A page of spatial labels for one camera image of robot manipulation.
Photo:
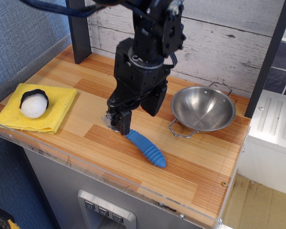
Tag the dark grey right post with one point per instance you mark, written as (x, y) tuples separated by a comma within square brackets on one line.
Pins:
[(267, 63)]

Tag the yellow folded towel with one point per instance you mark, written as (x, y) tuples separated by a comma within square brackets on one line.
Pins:
[(60, 100)]

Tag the white and black rice ball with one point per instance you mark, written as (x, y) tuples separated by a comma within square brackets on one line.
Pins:
[(34, 103)]

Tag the steel bowl with wire handles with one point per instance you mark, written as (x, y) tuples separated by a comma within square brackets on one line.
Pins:
[(203, 109)]

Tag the clear acrylic front guard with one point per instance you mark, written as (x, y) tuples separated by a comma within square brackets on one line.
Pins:
[(93, 160)]

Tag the yellow and black object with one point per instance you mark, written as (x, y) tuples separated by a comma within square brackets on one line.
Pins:
[(7, 222)]

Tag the blue handled metal fork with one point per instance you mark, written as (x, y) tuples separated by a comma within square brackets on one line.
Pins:
[(148, 149)]

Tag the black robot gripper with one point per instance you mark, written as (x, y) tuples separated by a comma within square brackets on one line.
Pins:
[(140, 75)]

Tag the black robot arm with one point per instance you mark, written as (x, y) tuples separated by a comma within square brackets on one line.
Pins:
[(156, 19)]

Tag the grey dispenser button panel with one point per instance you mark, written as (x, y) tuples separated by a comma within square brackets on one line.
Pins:
[(99, 213)]

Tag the white ribbed appliance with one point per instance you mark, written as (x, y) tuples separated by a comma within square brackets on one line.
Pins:
[(263, 158)]

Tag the steel toy fridge cabinet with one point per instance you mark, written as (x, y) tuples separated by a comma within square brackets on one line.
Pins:
[(61, 176)]

